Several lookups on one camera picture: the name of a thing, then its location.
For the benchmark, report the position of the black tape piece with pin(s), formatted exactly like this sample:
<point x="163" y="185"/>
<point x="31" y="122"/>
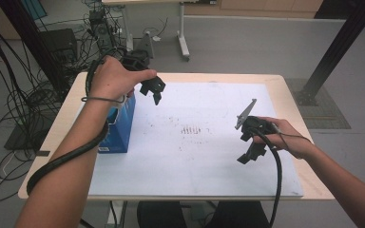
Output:
<point x="42" y="153"/>

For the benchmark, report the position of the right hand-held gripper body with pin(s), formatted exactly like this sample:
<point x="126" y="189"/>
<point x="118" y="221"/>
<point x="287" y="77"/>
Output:
<point x="258" y="126"/>

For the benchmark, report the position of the person's black clothing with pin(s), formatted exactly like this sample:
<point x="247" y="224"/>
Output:
<point x="158" y="217"/>

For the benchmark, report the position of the dark slanted stand pole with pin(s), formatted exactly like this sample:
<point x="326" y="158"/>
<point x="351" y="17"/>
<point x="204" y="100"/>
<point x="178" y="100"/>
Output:
<point x="31" y="38"/>

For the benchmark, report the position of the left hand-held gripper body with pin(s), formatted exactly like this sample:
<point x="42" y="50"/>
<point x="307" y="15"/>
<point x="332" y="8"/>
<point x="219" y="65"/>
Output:
<point x="136" y="60"/>

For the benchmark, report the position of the person's left hand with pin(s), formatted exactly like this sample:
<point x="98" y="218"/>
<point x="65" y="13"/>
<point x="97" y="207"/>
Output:
<point x="114" y="80"/>

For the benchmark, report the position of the white table mat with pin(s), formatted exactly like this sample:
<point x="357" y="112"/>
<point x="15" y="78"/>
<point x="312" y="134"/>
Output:
<point x="202" y="171"/>

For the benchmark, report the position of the black flat stand base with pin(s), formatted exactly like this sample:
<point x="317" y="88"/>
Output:
<point x="22" y="136"/>

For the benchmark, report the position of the computer tower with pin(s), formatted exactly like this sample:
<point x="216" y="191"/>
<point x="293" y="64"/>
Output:
<point x="103" y="31"/>

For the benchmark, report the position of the wooden cabinet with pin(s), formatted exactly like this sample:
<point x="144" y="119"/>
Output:
<point x="259" y="8"/>

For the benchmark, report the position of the person's right hand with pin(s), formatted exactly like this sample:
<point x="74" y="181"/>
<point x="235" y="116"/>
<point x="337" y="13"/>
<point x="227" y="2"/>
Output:
<point x="293" y="141"/>

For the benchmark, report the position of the black box on floor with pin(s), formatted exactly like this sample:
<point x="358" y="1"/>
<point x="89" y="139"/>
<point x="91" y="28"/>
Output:
<point x="60" y="44"/>

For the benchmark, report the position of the black metal stand pole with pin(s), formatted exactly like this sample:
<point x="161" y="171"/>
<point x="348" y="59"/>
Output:
<point x="339" y="47"/>

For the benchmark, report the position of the grey floor mat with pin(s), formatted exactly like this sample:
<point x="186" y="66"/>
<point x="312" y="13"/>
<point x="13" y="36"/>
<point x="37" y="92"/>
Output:
<point x="329" y="110"/>

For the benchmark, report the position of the white table frame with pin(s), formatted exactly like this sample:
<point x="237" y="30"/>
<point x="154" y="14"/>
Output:
<point x="182" y="34"/>

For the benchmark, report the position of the blue cardboard box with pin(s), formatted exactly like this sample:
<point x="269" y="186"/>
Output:
<point x="122" y="133"/>

